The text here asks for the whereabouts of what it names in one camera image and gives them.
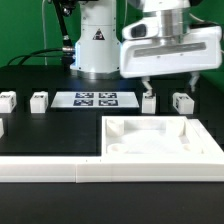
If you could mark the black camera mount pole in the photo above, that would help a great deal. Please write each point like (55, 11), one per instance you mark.
(64, 8)

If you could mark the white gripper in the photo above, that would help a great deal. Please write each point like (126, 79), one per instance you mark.
(200, 50)

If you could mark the white L-shaped obstacle fence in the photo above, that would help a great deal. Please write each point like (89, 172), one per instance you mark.
(118, 168)

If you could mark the white marker plate with tags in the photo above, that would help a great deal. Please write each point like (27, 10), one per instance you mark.
(95, 100)

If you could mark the white block at left edge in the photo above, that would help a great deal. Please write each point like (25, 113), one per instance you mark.
(1, 128)

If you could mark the white square table top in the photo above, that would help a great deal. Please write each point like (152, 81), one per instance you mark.
(150, 135)

